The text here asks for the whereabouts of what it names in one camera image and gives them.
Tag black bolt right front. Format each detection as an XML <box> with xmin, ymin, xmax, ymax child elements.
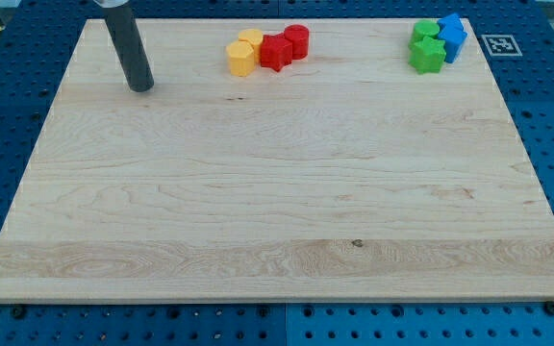
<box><xmin>543</xmin><ymin>301</ymin><xmax>554</xmax><ymax>316</ymax></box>

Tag black bolt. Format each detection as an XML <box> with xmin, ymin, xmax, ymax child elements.
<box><xmin>10</xmin><ymin>305</ymin><xmax>27</xmax><ymax>320</ymax></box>
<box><xmin>543</xmin><ymin>301</ymin><xmax>554</xmax><ymax>316</ymax></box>

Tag green star block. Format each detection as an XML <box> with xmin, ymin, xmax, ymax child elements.
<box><xmin>409</xmin><ymin>37</ymin><xmax>446</xmax><ymax>74</ymax></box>

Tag yellow cylinder block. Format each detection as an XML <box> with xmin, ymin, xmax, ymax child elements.
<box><xmin>238</xmin><ymin>28</ymin><xmax>264</xmax><ymax>63</ymax></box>

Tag light wooden board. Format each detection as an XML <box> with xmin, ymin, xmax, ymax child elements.
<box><xmin>0</xmin><ymin>19</ymin><xmax>554</xmax><ymax>305</ymax></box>

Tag blue block front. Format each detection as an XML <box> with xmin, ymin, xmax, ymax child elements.
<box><xmin>438</xmin><ymin>26</ymin><xmax>467</xmax><ymax>63</ymax></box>

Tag red cylinder block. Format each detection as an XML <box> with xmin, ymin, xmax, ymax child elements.
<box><xmin>284</xmin><ymin>24</ymin><xmax>310</xmax><ymax>60</ymax></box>

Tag blue block rear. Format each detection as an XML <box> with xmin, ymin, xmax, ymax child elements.
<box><xmin>437</xmin><ymin>12</ymin><xmax>464</xmax><ymax>31</ymax></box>

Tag red star block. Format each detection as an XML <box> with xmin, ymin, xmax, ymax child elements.
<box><xmin>260</xmin><ymin>34</ymin><xmax>292</xmax><ymax>72</ymax></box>

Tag black bolt left front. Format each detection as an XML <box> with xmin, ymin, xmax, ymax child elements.
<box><xmin>10</xmin><ymin>305</ymin><xmax>27</xmax><ymax>320</ymax></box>

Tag green cylinder block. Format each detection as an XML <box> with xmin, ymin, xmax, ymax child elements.
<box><xmin>408</xmin><ymin>19</ymin><xmax>441</xmax><ymax>49</ymax></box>

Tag white fiducial marker tag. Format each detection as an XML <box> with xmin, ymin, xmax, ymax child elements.
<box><xmin>481</xmin><ymin>34</ymin><xmax>522</xmax><ymax>57</ymax></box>

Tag yellow hexagon block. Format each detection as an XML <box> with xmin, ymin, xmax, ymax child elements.
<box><xmin>225</xmin><ymin>40</ymin><xmax>255</xmax><ymax>77</ymax></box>

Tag blue block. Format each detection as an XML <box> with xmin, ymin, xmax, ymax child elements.
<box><xmin>438</xmin><ymin>26</ymin><xmax>467</xmax><ymax>63</ymax></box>
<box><xmin>437</xmin><ymin>12</ymin><xmax>464</xmax><ymax>31</ymax></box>

